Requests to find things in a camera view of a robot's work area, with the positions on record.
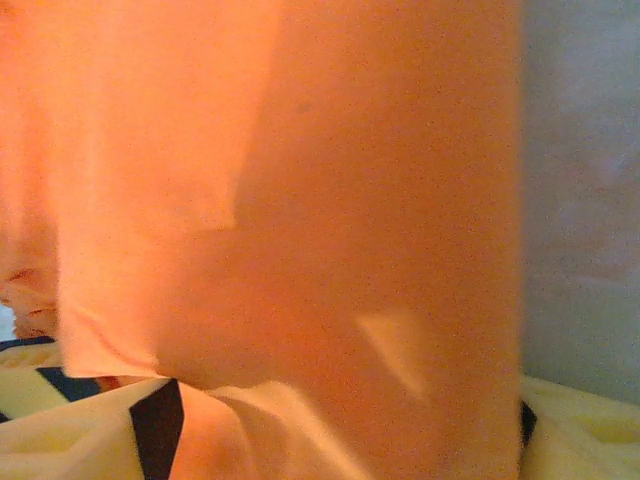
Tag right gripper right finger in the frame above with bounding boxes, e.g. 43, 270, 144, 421
519, 373, 640, 480

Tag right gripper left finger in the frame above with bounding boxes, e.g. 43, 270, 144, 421
0, 377, 186, 480

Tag light orange shorts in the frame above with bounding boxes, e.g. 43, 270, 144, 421
0, 0, 526, 480

